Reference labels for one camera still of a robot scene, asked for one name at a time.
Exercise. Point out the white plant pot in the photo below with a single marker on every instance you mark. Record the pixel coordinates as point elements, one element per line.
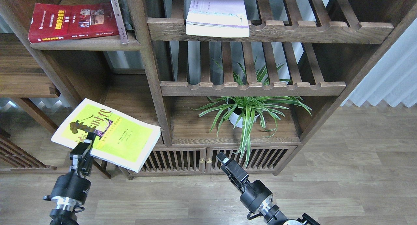
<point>235,119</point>

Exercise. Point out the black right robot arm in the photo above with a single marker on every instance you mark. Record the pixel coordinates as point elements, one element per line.
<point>276,217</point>

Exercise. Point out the white lavender paperback book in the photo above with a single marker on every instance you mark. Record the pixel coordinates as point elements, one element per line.
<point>217,18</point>

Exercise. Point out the dark wooden bookshelf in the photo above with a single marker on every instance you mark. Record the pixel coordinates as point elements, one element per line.
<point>319,51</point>

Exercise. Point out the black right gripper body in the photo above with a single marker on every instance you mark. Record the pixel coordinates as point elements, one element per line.
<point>256,197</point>

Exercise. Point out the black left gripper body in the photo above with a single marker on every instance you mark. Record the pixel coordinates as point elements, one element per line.
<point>72,188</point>

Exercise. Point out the dark wooden slatted bench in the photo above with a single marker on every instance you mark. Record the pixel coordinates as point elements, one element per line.
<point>17,158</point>

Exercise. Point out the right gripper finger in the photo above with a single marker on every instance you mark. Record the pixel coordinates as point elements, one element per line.
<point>237,175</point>

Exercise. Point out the red paperback book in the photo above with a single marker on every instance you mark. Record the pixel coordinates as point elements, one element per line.
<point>64,22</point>

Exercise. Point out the yellow green paperback book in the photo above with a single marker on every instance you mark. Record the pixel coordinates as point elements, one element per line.
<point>121,139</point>

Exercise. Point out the white curtain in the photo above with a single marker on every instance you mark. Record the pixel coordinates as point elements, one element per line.
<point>394,78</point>

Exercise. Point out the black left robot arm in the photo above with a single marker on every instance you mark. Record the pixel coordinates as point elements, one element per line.
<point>65,215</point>

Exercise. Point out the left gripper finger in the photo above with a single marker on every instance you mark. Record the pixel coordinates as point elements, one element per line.
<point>81,154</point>

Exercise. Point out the thin upright book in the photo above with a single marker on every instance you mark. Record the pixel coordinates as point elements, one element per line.
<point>120,23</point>

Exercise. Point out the green spider plant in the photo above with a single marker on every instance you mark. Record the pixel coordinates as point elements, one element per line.
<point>248,108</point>

